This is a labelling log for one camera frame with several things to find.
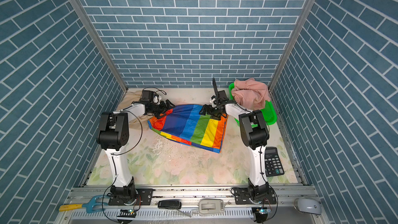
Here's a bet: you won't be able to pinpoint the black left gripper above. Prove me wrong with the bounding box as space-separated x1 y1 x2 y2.
148 99 174 118

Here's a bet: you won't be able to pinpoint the colourful striped shorts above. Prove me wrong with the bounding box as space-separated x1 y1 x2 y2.
148 104 228 153

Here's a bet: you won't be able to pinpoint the beige drawstring shorts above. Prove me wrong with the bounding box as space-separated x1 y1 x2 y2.
126 92 153 129

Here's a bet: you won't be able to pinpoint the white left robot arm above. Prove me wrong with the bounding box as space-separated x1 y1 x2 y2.
96 98 175 205

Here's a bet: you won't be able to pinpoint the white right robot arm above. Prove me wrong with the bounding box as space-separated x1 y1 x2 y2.
199 98 270 202

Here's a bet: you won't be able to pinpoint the pink cloth in basket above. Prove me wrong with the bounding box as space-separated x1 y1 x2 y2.
231 78 271 110

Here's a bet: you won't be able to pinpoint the green plastic basket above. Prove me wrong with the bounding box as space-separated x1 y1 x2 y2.
229 83 277 125

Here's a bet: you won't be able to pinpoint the black calculator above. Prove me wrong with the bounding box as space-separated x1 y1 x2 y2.
264 147 285 177

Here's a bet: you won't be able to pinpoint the black car key fob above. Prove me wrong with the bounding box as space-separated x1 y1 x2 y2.
158 200 182 210

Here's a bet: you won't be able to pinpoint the left green lit circuit board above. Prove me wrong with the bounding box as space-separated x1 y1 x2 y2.
116 209 137 224

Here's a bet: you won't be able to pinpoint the green lit circuit board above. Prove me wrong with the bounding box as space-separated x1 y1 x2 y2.
252 207 271 224
116 209 137 224

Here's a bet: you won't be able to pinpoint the right green lit circuit board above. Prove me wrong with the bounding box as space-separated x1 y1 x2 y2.
252 207 271 224

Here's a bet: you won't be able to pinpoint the white computer mouse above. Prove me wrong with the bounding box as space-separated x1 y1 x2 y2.
293 198 322 215

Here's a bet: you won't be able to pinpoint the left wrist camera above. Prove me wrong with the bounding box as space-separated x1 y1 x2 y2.
140 90 162 104

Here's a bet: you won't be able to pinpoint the blue yellow handled tool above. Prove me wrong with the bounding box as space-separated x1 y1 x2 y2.
59 196 109 214

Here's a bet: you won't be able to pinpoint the aluminium left corner post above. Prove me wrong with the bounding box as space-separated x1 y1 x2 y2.
68 0 128 93

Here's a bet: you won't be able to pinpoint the aluminium corner post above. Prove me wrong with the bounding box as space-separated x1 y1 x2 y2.
68 0 128 93
268 0 315 92

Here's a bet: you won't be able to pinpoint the aluminium right corner post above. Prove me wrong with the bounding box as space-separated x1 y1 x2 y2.
268 0 315 92

